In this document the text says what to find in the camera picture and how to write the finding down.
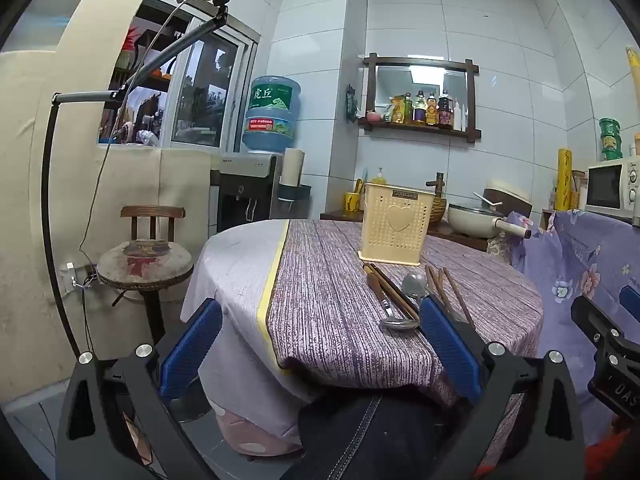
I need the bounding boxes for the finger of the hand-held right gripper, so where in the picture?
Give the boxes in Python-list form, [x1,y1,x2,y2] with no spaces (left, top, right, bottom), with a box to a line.
[619,285,640,322]
[571,294,633,357]

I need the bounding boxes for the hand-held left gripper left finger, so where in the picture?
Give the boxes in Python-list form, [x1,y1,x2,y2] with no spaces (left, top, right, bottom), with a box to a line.
[56,298,224,480]

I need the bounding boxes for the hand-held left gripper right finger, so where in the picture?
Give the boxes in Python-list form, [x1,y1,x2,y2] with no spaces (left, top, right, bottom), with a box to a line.
[418,295,586,480]

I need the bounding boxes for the brown wooden chopstick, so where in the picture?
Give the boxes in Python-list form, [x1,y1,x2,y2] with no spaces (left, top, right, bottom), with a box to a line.
[443,267,475,331]
[437,267,454,311]
[425,266,443,306]

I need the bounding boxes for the wooden handled metal spoon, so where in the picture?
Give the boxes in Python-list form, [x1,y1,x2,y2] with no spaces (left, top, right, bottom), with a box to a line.
[366,266,420,332]

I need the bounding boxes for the cream plastic utensil holder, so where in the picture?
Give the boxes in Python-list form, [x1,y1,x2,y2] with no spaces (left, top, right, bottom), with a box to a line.
[359,182,434,266]

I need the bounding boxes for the purple floral cloth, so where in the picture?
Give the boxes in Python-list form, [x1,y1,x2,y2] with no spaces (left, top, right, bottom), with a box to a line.
[505,209,640,447]

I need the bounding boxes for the white table cloth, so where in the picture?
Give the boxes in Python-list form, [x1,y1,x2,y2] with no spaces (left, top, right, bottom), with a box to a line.
[181,220,321,447]

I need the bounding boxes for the pink spotted stool cushion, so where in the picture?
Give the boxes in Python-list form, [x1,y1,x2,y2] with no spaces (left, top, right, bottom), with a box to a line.
[215,400,302,457]

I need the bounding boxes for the paisley patterned cloth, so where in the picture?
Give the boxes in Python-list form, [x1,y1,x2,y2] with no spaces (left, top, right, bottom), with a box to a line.
[487,234,512,262]

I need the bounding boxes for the person's dark trouser leg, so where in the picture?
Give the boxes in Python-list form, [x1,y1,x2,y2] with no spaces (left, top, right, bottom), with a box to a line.
[295,390,453,480]

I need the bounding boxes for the white microwave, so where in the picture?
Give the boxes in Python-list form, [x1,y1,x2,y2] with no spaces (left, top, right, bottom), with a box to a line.
[584,156,640,220]

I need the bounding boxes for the round table purple cloth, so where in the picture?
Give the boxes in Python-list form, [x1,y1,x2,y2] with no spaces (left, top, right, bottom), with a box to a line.
[260,217,546,461]

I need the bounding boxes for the cream frying pan with lid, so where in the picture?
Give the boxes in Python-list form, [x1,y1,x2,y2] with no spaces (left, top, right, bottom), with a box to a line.
[446,202,532,240]

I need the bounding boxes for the yellow roll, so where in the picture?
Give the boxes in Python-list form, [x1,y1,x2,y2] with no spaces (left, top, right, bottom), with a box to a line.
[555,148,573,212]

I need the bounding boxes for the wooden chair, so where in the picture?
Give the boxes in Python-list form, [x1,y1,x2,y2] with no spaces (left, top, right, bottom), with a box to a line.
[120,205,187,247]

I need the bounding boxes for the brown and cream rice cooker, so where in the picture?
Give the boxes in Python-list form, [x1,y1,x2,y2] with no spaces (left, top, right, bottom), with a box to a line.
[472,180,534,216]

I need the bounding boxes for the stacked green containers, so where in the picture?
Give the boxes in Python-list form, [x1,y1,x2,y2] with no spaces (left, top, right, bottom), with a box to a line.
[599,117,622,162]

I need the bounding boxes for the white water dispenser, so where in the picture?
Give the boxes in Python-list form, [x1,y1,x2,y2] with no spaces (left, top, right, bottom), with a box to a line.
[210,151,284,234]

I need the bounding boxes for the grey paper towel holder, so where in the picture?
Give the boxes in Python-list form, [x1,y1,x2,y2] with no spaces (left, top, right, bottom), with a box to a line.
[277,183,312,211]

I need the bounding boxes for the paper towel roll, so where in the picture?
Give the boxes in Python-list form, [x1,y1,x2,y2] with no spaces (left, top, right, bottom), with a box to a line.
[279,147,306,189]

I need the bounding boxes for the black phone floor stand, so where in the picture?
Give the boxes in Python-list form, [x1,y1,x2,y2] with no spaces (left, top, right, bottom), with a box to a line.
[41,0,246,361]

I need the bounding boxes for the row of condiment bottles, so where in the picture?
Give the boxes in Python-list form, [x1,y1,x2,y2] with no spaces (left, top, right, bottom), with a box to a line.
[384,89,469,130]

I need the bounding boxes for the blue water jug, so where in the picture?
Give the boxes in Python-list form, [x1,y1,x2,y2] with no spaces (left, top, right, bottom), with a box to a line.
[241,76,303,155]

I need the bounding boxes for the metal framed window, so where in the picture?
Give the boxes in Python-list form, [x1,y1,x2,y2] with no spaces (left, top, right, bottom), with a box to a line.
[97,0,261,150]

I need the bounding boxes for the dark wooden mirror shelf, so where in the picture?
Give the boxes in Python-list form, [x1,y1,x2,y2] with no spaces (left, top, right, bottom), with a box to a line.
[358,52,482,145]

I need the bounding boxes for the small wooden frame box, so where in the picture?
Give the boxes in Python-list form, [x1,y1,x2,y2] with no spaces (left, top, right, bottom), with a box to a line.
[571,170,587,209]

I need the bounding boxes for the thin charging cable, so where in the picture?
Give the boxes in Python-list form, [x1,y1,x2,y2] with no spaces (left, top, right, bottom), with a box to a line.
[77,0,183,356]

